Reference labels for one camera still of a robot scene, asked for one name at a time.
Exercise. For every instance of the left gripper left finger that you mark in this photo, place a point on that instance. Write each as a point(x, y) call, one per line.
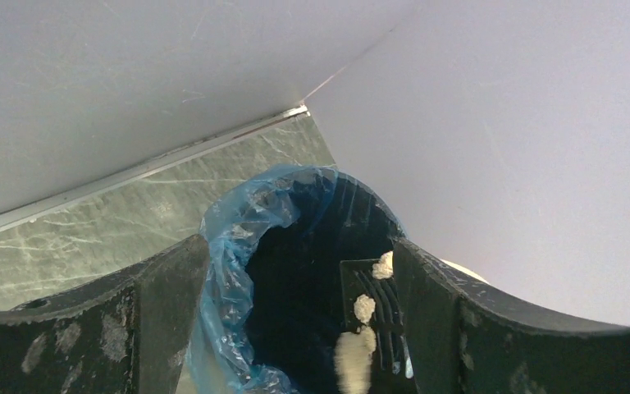
point(126, 332)

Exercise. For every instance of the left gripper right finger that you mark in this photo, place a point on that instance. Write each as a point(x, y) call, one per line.
point(466, 336)

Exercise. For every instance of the black litter scoop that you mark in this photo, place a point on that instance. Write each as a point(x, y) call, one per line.
point(368, 295)

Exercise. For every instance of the litter clump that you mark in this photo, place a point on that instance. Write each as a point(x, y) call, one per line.
point(353, 352)

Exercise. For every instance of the black bin with blue bag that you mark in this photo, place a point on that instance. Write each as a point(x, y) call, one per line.
point(271, 309)

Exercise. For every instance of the cylindrical mini drawer cabinet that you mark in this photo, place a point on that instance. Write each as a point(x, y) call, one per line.
point(464, 270)

